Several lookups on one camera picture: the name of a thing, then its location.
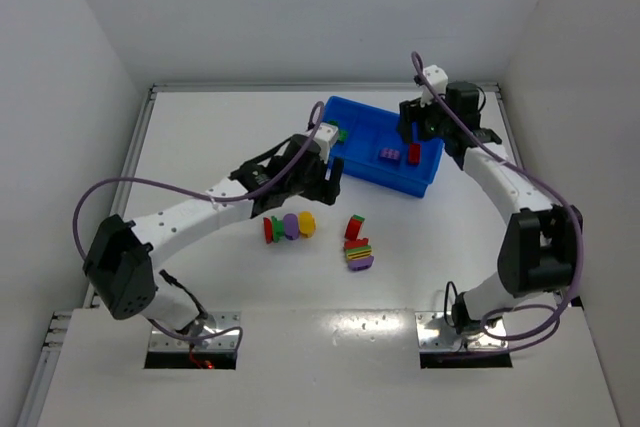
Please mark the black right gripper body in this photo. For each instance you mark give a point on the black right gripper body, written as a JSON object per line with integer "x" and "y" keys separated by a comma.
{"x": 413, "y": 114}

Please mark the red rectangular duplo brick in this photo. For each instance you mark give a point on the red rectangular duplo brick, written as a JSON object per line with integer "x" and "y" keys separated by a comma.
{"x": 414, "y": 154}

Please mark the green small duplo brick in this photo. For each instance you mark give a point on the green small duplo brick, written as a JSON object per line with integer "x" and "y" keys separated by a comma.
{"x": 342, "y": 136}

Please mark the red rounded duplo brick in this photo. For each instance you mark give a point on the red rounded duplo brick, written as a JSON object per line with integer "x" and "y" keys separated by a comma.
{"x": 353, "y": 227}

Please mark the red stud duplo brick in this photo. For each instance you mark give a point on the red stud duplo brick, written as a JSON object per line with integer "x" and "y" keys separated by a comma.
{"x": 357, "y": 243}

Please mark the purple rounded duplo brick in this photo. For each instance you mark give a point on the purple rounded duplo brick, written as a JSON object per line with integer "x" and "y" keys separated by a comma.
{"x": 360, "y": 264}

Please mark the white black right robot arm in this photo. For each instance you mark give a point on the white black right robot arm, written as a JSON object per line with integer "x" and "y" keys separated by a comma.
{"x": 542, "y": 250}

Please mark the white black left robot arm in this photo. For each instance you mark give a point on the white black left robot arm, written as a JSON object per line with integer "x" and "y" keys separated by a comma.
{"x": 125, "y": 262}

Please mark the blue plastic divided bin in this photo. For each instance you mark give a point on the blue plastic divided bin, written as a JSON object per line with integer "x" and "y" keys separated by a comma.
{"x": 371, "y": 129}

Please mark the yellow rounded duplo brick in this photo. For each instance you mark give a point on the yellow rounded duplo brick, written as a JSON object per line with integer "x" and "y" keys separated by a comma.
{"x": 307, "y": 224}

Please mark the purple rounded brick left cluster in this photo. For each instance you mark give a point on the purple rounded brick left cluster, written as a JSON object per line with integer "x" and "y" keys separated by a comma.
{"x": 291, "y": 226}

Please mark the green brick left cluster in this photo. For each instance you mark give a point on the green brick left cluster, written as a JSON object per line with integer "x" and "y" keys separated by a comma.
{"x": 278, "y": 229}

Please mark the red half-round brick left cluster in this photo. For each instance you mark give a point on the red half-round brick left cluster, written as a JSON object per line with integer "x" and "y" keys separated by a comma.
{"x": 268, "y": 230}

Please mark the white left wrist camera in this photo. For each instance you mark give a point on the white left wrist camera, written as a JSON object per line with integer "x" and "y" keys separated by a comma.
{"x": 326, "y": 137}

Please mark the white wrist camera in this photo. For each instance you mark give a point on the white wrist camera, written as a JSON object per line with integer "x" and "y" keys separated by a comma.
{"x": 437, "y": 79}
{"x": 326, "y": 137}

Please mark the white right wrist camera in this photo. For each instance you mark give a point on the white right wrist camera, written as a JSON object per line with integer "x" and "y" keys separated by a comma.
{"x": 437, "y": 79}

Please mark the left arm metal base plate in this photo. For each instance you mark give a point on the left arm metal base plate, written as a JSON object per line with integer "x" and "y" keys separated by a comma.
{"x": 219, "y": 333}

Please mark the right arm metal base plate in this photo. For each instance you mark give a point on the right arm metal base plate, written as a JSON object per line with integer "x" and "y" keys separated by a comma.
{"x": 436, "y": 336}

